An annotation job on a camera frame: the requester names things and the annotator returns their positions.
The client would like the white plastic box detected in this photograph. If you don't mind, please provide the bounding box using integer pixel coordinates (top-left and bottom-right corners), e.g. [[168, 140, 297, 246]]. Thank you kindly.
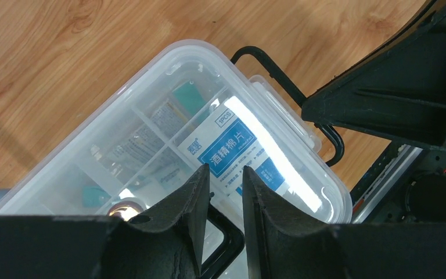
[[0, 39, 354, 279]]

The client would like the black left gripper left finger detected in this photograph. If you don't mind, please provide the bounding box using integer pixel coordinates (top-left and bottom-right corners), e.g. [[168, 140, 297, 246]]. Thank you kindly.
[[0, 164, 210, 278]]

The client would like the blue square alcohol pad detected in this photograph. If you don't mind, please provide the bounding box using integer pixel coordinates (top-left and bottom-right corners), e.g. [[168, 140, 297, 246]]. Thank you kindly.
[[176, 105, 270, 195]]

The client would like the small blue white sachet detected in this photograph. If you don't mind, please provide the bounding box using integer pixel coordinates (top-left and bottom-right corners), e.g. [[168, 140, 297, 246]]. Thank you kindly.
[[226, 154, 285, 196]]

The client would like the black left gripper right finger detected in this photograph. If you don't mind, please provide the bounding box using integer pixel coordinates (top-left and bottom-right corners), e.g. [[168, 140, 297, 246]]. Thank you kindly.
[[242, 166, 446, 278]]

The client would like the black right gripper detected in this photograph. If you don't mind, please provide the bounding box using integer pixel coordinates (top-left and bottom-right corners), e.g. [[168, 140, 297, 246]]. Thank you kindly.
[[301, 1, 446, 223]]

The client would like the small brown bottle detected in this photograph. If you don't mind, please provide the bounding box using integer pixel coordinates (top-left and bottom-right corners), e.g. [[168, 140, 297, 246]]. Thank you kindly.
[[106, 199, 145, 221]]

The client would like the clear plastic lid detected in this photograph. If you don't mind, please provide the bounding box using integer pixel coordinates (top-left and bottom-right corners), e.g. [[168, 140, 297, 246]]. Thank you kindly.
[[0, 39, 354, 279]]

